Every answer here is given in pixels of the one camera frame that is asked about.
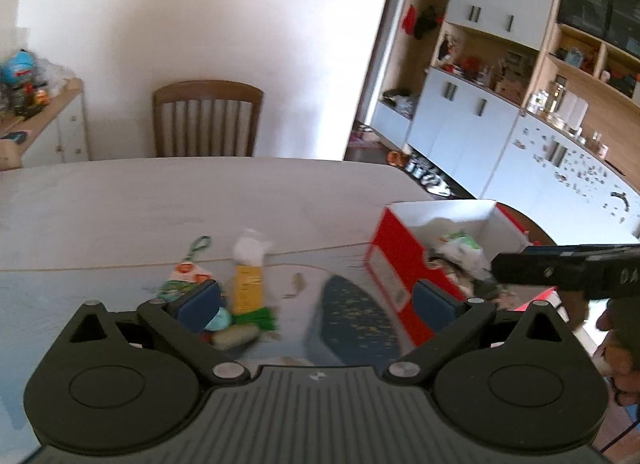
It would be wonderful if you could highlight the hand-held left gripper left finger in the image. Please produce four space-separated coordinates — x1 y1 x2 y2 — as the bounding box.
42 280 251 387

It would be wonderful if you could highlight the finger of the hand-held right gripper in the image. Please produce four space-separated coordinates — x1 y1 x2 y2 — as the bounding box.
492 249 591 297

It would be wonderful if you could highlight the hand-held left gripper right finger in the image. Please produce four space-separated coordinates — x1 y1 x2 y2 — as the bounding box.
382 280 586 387

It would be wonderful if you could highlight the teal egg-shaped toy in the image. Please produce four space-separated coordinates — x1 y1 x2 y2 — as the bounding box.
205 306 233 333

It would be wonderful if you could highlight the olive green packet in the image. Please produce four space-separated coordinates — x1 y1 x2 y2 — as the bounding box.
212 326 261 351

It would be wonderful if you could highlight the yellow snack packet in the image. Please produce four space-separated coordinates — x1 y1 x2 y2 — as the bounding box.
227 264 279 332

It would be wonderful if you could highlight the red cardboard box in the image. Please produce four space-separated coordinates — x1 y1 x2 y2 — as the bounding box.
364 200 543 347

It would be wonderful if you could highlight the white green wrapper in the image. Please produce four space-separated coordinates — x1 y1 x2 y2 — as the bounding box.
425 230 493 285

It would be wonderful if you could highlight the person's right hand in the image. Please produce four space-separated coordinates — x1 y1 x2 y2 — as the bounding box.
592 296 640 407

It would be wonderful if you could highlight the dark blue speckled pouch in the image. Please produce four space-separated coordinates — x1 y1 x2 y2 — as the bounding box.
306 274 418 370

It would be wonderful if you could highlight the row of shoes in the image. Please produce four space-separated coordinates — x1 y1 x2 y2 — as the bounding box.
405 154 453 197

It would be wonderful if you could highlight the patterned door rug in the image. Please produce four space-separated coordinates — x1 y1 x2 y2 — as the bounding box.
347 126 386 149

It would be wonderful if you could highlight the white wooden sideboard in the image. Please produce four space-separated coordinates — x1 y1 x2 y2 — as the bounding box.
0 76 91 172

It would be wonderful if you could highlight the black hat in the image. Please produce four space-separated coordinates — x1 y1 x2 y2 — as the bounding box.
414 6 441 42

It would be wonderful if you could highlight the white plastic bag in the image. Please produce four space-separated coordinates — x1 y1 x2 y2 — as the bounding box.
35 58 71 94

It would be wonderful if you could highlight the blue round toy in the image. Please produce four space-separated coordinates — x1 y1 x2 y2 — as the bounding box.
0 50 40 87

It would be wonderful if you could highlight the black cable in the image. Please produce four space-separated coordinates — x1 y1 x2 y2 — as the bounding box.
600 411 640 451

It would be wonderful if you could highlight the white wall cabinet unit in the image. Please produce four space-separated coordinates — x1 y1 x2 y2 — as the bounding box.
370 0 640 245

